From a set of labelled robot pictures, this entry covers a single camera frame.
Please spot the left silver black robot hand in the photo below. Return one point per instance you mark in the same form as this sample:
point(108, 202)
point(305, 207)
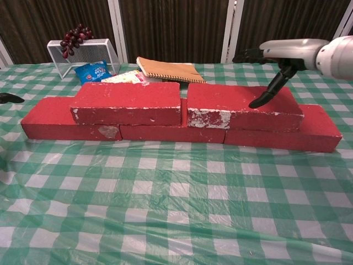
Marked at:
point(9, 98)

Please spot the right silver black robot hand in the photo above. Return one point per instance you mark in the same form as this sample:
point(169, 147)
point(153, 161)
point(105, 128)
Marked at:
point(292, 49)

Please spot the red brick with white-worn end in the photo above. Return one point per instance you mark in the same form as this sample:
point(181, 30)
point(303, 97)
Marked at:
point(220, 96)

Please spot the red brick with chipped edges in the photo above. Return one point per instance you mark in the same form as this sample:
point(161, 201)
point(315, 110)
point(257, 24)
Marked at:
point(124, 96)

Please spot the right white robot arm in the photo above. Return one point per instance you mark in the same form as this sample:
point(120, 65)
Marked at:
point(339, 58)

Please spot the red brick with grey patch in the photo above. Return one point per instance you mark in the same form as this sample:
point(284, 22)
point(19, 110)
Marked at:
point(47, 113)

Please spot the red foam brick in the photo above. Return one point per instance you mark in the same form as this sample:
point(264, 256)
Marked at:
point(171, 135)
point(317, 124)

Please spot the blue snack bag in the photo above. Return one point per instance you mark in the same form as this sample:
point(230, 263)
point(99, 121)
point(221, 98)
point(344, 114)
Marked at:
point(91, 73)

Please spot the dark red grape bunch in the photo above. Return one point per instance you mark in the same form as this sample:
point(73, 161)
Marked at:
point(72, 38)

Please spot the white printed snack package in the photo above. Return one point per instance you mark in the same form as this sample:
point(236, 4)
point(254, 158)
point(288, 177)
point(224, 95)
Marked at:
point(124, 78)

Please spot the brown spiral notebook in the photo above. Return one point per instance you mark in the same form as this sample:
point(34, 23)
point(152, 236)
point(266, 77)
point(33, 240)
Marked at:
point(171, 70)

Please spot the green white checkered tablecloth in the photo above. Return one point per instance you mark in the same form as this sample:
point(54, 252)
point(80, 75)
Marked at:
point(176, 220)

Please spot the white partition frame post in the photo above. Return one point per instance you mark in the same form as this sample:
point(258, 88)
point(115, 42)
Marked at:
point(343, 25)
point(4, 51)
point(231, 27)
point(118, 27)

